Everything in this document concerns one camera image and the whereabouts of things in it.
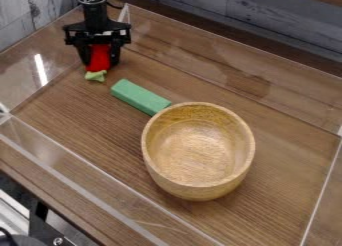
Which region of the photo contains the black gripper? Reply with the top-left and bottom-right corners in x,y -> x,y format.
63,20 -> 131,66

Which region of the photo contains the red plush strawberry toy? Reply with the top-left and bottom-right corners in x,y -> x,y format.
84,44 -> 111,82

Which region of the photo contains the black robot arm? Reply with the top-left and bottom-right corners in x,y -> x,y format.
63,0 -> 131,69

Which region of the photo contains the green rectangular block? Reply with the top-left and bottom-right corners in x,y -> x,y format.
111,79 -> 171,116

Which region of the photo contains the wooden bowl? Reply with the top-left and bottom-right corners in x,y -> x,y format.
140,102 -> 256,201

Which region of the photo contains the clear acrylic tray enclosure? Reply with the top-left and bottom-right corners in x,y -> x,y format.
0,8 -> 342,246

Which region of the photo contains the black metal bracket with bolt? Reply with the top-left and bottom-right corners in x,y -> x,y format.
28,201 -> 76,246

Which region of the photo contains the black cable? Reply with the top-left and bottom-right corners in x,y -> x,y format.
0,228 -> 17,246

